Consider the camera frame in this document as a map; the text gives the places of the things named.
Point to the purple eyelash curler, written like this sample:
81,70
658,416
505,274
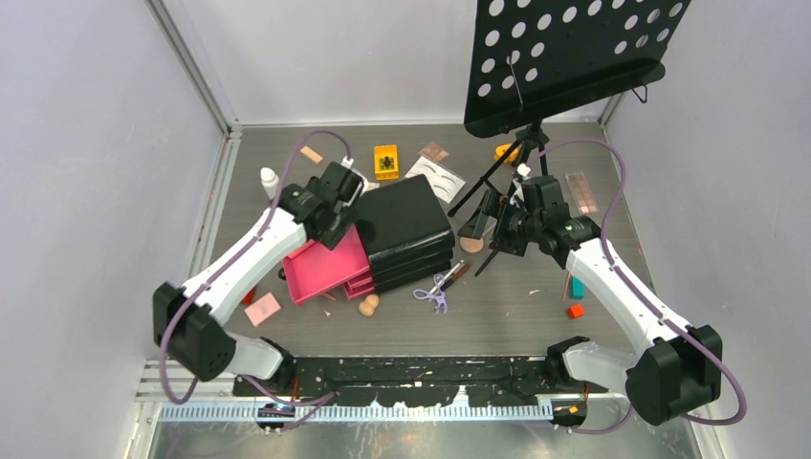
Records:
436,294

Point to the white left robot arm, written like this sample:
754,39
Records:
189,320

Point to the black drawer organizer cabinet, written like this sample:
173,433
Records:
405,233

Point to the small eyeshadow palette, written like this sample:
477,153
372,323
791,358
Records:
434,152

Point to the black perforated music stand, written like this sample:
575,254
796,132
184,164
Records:
532,60

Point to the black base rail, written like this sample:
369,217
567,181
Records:
413,381

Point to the orange beauty blender sponge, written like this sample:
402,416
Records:
369,305

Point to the pink lip pencil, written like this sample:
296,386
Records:
566,287

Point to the pink top drawer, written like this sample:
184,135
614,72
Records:
314,269

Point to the pink sponge block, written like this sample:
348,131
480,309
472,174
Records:
262,309

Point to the red block left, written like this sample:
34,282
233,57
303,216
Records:
249,297

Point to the yellow toy block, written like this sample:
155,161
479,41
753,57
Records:
386,162

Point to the black makeup brush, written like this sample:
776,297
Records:
484,265

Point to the black tripod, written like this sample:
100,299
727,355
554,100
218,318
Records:
529,139

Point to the red lip gloss tube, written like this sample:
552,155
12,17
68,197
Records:
454,277

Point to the round orange powder puff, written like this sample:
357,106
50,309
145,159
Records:
471,245

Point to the false eyelash card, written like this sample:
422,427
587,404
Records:
444,183

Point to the long eyeshadow palette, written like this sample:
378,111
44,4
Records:
581,192

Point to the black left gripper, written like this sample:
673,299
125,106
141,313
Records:
331,240

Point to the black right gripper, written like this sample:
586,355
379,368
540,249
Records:
490,207

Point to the white makeup pencil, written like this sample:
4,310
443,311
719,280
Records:
445,277

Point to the white bottle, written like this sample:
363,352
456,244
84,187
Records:
270,182

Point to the teal block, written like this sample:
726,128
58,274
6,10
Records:
576,289

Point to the pink lower drawers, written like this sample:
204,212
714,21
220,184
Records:
362,284

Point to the red small block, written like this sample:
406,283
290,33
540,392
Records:
575,311

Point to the beige sponge block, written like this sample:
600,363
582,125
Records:
311,154

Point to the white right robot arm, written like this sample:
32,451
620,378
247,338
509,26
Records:
673,368

